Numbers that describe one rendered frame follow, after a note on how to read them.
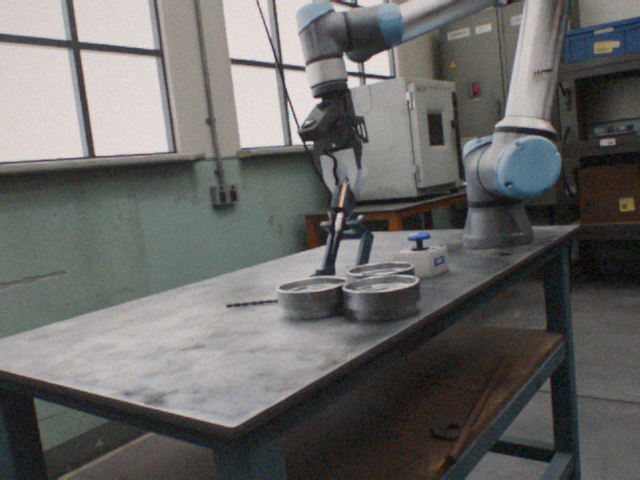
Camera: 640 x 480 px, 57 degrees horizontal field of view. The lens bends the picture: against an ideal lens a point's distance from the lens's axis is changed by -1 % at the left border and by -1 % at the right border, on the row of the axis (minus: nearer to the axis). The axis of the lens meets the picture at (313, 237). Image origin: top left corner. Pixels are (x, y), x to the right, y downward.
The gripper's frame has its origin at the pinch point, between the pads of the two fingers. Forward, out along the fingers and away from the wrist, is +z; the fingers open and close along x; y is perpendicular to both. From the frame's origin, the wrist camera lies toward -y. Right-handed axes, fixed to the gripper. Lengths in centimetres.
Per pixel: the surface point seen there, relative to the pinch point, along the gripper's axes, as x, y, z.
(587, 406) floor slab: -15, 136, 96
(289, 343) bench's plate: -9.1, -40.2, 16.9
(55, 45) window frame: 139, 56, -79
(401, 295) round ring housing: -19.6, -28.4, 14.8
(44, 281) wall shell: 146, 35, 8
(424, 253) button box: -14.3, -3.6, 12.8
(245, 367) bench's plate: -9, -49, 17
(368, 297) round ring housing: -15.9, -30.5, 14.2
